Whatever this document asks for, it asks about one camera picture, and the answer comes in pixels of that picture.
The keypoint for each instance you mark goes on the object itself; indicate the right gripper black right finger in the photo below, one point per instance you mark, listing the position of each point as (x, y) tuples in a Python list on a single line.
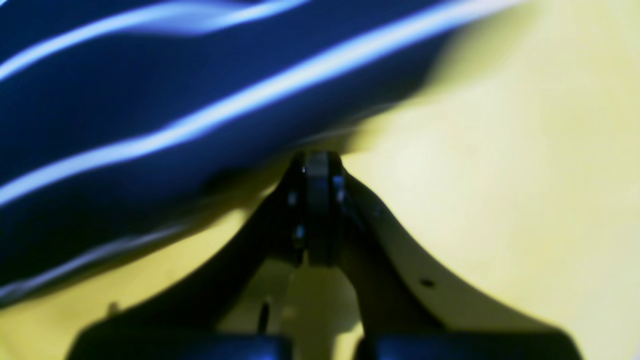
[(411, 306)]

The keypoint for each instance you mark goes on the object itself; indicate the yellow table cloth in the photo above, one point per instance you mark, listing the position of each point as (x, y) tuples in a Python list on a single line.
[(516, 165)]

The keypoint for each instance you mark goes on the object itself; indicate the navy white-striped T-shirt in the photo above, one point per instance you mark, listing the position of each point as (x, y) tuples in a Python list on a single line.
[(121, 118)]

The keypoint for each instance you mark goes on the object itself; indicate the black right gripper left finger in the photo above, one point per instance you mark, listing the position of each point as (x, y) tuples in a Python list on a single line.
[(179, 323)]

